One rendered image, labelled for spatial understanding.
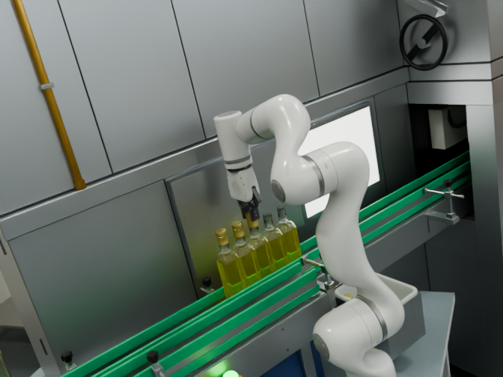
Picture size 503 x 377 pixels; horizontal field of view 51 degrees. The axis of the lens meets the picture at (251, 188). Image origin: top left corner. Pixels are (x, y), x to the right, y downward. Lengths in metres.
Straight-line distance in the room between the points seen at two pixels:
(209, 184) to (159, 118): 0.26
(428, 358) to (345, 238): 0.80
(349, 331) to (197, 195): 0.67
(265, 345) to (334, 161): 0.67
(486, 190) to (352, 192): 1.15
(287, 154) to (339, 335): 0.43
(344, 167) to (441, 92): 1.14
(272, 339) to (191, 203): 0.48
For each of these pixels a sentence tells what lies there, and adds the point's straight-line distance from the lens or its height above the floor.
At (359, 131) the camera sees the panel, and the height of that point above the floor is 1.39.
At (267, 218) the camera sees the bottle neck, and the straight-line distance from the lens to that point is 1.64.
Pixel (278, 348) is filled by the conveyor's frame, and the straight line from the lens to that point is 1.63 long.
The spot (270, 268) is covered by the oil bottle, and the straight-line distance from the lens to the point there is 1.68.
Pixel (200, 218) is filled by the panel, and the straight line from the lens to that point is 1.66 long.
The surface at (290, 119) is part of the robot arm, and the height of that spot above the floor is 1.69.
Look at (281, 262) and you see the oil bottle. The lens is 1.70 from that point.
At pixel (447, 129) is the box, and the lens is 2.44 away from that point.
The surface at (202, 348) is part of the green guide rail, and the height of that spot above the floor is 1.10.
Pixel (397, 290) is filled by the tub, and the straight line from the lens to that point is 1.78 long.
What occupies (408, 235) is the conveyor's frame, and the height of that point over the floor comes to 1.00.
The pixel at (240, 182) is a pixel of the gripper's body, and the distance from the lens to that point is 1.54.
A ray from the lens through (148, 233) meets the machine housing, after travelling 1.62.
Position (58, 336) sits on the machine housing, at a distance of 1.62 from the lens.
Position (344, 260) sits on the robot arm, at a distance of 1.18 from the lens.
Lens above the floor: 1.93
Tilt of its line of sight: 19 degrees down
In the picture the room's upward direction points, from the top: 13 degrees counter-clockwise
